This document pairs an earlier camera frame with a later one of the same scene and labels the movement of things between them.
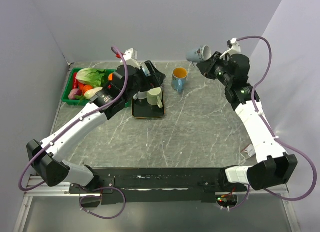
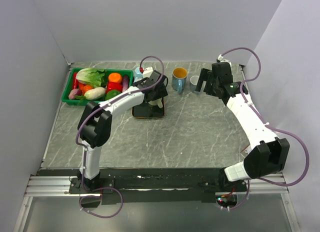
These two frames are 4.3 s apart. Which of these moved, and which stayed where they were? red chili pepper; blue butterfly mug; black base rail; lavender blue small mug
Moved: lavender blue small mug
Stayed: black base rail; blue butterfly mug; red chili pepper
